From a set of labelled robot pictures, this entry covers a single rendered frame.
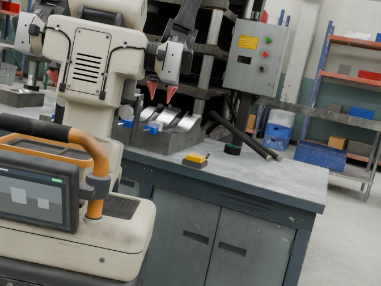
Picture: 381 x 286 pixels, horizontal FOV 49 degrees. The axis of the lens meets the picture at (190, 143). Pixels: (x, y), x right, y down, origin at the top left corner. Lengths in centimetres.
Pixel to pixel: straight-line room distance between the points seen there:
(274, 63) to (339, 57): 583
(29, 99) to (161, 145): 86
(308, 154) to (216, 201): 376
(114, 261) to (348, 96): 747
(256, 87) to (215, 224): 103
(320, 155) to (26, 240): 461
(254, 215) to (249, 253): 15
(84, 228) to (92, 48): 52
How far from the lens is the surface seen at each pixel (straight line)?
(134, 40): 120
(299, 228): 161
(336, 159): 534
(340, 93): 821
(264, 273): 170
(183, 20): 140
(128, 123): 171
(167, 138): 168
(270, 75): 245
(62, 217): 91
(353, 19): 831
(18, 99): 223
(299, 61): 800
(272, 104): 513
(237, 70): 248
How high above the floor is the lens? 118
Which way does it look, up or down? 11 degrees down
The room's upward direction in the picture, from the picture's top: 11 degrees clockwise
